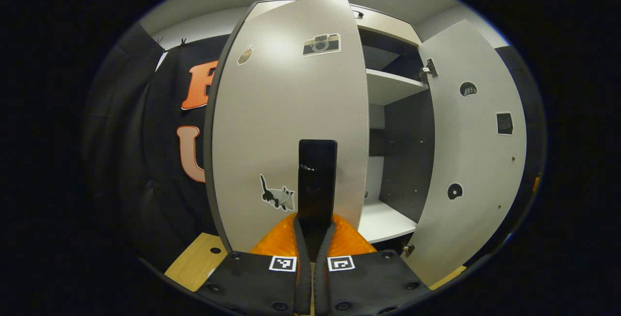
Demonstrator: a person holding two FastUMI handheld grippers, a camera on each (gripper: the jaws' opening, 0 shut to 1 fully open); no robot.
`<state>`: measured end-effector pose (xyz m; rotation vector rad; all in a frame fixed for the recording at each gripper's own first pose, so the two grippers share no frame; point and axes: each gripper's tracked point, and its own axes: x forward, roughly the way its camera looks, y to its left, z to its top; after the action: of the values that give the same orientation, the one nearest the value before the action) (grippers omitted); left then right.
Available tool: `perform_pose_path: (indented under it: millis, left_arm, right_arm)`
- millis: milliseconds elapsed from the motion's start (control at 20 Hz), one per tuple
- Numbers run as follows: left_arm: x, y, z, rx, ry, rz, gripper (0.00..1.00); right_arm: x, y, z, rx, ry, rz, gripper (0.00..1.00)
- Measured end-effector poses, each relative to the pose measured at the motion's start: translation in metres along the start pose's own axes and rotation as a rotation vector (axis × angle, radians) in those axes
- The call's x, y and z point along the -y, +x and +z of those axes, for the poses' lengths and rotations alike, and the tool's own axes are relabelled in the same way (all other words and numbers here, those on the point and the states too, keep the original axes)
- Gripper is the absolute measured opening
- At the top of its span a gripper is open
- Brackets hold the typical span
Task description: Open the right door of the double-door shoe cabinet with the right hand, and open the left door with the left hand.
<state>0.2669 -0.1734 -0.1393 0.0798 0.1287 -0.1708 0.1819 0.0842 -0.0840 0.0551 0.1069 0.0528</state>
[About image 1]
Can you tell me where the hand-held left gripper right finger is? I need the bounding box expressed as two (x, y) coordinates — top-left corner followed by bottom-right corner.
(314, 213), (430, 316)

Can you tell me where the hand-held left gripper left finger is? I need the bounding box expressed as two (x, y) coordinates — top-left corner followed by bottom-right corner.
(196, 213), (313, 316)

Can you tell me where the black door handle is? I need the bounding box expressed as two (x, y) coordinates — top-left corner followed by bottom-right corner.
(297, 139), (338, 258)

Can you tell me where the beige double-door shoe cabinet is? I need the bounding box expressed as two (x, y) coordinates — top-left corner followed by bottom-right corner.
(204, 0), (437, 254)

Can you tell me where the beige door with camera sticker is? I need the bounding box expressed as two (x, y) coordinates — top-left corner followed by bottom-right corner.
(204, 0), (370, 253)

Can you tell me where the beige door with headphone sticker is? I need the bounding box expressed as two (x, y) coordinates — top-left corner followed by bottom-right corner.
(400, 19), (528, 287)

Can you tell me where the white cabinet shelf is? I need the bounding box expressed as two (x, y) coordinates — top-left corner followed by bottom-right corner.
(358, 199), (418, 245)
(366, 68), (430, 106)

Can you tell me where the beige cabinet drawer front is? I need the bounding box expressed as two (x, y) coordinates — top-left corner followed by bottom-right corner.
(247, 0), (423, 47)

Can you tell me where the black backdrop cloth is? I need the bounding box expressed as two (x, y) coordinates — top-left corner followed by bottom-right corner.
(85, 22), (546, 278)

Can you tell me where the row of black cloth clips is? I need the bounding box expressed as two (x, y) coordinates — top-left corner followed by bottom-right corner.
(154, 37), (187, 49)

